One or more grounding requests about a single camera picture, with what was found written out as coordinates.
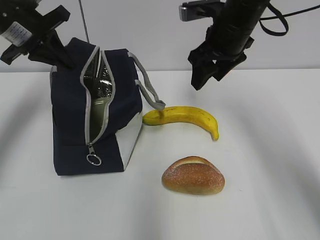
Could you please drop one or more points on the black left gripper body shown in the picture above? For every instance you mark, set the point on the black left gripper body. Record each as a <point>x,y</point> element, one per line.
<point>23,26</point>

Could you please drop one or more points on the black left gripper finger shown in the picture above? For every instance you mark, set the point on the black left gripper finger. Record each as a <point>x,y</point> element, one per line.
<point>58,55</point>
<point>46,52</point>

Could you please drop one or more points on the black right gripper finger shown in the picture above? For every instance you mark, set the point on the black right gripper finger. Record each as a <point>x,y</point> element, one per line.
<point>224,65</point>
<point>202,71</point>

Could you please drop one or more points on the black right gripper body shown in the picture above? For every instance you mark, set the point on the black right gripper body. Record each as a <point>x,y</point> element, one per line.
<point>225,40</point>

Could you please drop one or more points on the yellow banana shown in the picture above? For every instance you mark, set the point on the yellow banana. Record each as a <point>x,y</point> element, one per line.
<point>184,114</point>

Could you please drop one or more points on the green lid glass container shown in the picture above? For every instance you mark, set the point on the green lid glass container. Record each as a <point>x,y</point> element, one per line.
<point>97,110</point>

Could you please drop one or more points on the navy blue lunch bag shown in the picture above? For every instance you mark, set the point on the navy blue lunch bag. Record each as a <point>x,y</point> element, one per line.
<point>116,74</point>

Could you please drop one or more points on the brown bread roll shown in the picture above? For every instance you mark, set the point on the brown bread roll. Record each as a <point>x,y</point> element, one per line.
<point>193,175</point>

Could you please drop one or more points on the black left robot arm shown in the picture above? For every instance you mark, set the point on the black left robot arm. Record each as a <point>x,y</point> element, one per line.
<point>33,34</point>

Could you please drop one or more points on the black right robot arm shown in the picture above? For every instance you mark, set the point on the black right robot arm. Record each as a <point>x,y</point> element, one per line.
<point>241,13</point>

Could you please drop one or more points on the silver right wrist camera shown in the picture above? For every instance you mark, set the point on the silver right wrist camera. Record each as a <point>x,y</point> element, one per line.
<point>199,9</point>

